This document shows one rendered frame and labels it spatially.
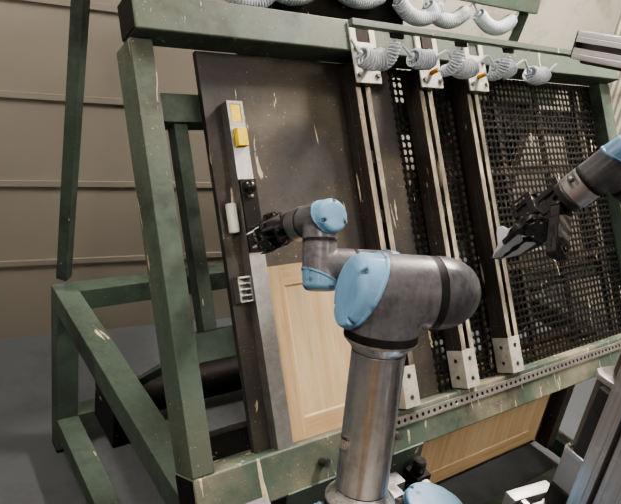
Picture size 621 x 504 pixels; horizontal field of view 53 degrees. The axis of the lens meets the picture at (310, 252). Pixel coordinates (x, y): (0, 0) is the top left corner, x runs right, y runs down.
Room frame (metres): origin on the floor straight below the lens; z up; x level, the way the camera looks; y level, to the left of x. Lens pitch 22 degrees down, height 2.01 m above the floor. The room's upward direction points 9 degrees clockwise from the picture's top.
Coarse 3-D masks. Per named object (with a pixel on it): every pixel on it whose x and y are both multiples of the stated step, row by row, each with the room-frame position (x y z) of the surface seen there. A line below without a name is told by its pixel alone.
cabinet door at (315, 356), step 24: (288, 264) 1.62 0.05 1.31; (288, 288) 1.59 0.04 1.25; (288, 312) 1.56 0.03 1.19; (312, 312) 1.60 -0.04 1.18; (288, 336) 1.52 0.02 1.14; (312, 336) 1.57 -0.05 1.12; (336, 336) 1.61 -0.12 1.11; (288, 360) 1.49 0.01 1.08; (312, 360) 1.53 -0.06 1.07; (336, 360) 1.58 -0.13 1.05; (288, 384) 1.46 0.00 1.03; (312, 384) 1.50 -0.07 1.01; (336, 384) 1.54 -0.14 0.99; (288, 408) 1.43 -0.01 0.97; (312, 408) 1.47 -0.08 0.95; (336, 408) 1.51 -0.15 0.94; (312, 432) 1.43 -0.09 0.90
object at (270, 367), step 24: (240, 168) 1.64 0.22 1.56; (240, 216) 1.60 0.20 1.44; (240, 240) 1.58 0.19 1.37; (264, 264) 1.56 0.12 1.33; (264, 288) 1.52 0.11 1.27; (264, 312) 1.49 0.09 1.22; (264, 336) 1.46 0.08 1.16; (264, 360) 1.43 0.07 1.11; (264, 384) 1.42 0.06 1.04; (288, 432) 1.37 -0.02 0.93
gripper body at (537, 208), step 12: (552, 180) 1.32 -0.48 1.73; (528, 192) 1.32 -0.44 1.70; (552, 192) 1.30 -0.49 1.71; (528, 204) 1.30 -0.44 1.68; (540, 204) 1.31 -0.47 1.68; (552, 204) 1.28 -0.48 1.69; (564, 204) 1.25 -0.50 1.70; (516, 216) 1.31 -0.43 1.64; (528, 216) 1.28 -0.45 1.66; (540, 216) 1.27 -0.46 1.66; (528, 228) 1.27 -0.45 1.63; (540, 228) 1.28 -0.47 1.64; (540, 240) 1.29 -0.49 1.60
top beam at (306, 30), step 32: (128, 0) 1.61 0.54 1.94; (160, 0) 1.65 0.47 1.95; (192, 0) 1.71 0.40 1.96; (128, 32) 1.61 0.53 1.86; (160, 32) 1.62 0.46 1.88; (192, 32) 1.67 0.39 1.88; (224, 32) 1.73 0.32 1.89; (256, 32) 1.79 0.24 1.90; (288, 32) 1.86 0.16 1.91; (320, 32) 1.94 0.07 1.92; (384, 32) 2.11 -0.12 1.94; (544, 64) 2.61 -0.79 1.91; (576, 64) 2.75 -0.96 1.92
